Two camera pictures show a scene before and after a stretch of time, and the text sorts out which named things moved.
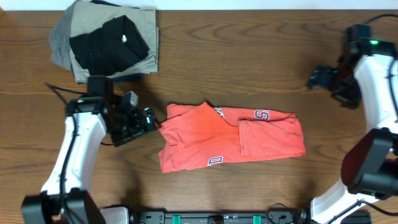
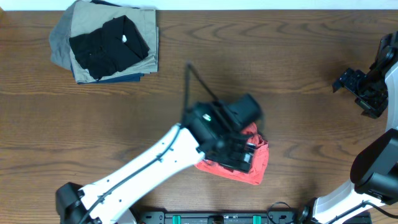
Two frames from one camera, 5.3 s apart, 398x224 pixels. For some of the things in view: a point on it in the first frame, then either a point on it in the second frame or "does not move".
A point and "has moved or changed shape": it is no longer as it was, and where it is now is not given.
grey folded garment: (60, 38) does not move
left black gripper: (140, 121) -> (233, 156)
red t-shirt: (202, 135) has moved or changed shape
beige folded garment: (88, 16) does not move
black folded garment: (103, 50) does not move
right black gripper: (325, 78) -> (351, 82)
